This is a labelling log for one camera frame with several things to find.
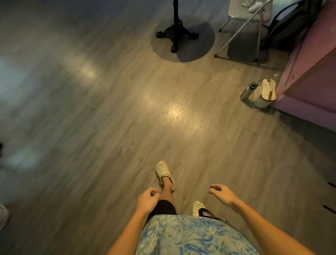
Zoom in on person's right hand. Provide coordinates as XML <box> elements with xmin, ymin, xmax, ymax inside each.
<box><xmin>209</xmin><ymin>184</ymin><xmax>239</xmax><ymax>207</ymax></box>

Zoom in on person's left hand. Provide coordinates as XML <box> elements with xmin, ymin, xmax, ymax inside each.
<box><xmin>135</xmin><ymin>187</ymin><xmax>160</xmax><ymax>215</ymax></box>

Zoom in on person's left forearm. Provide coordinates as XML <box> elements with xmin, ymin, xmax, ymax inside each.
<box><xmin>107</xmin><ymin>208</ymin><xmax>150</xmax><ymax>255</ymax></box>

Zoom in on person's right forearm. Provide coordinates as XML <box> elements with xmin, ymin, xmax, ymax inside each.
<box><xmin>230</xmin><ymin>198</ymin><xmax>315</xmax><ymax>255</ymax></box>

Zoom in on person's leg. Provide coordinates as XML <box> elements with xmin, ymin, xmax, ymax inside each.
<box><xmin>159</xmin><ymin>177</ymin><xmax>174</xmax><ymax>203</ymax></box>

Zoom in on black shorts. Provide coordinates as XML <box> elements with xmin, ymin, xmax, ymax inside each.
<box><xmin>146</xmin><ymin>200</ymin><xmax>229</xmax><ymax>224</ymax></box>

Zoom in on white perforated clog shoe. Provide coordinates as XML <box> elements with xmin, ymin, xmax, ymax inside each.
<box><xmin>156</xmin><ymin>161</ymin><xmax>175</xmax><ymax>192</ymax></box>
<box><xmin>192</xmin><ymin>201</ymin><xmax>206</xmax><ymax>217</ymax></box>

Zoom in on blue patterned shirt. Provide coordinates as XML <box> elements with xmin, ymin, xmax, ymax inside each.
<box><xmin>135</xmin><ymin>214</ymin><xmax>260</xmax><ymax>255</ymax></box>

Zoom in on white water bottle black cap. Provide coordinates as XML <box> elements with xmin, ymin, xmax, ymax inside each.
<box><xmin>240</xmin><ymin>82</ymin><xmax>259</xmax><ymax>101</ymax></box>

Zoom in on pink counter cabinet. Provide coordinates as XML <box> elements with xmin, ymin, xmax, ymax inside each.
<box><xmin>273</xmin><ymin>0</ymin><xmax>336</xmax><ymax>124</ymax></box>

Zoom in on striped metal folding chair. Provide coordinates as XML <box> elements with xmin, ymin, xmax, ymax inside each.
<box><xmin>214</xmin><ymin>0</ymin><xmax>273</xmax><ymax>63</ymax></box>

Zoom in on black backpack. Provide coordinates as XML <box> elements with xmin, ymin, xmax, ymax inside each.
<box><xmin>260</xmin><ymin>0</ymin><xmax>323</xmax><ymax>51</ymax></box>

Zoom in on white cloth item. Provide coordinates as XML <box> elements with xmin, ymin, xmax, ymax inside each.
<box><xmin>242</xmin><ymin>0</ymin><xmax>264</xmax><ymax>13</ymax></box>

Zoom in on black pedestal stand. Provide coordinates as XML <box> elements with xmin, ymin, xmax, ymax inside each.
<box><xmin>156</xmin><ymin>0</ymin><xmax>199</xmax><ymax>53</ymax></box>

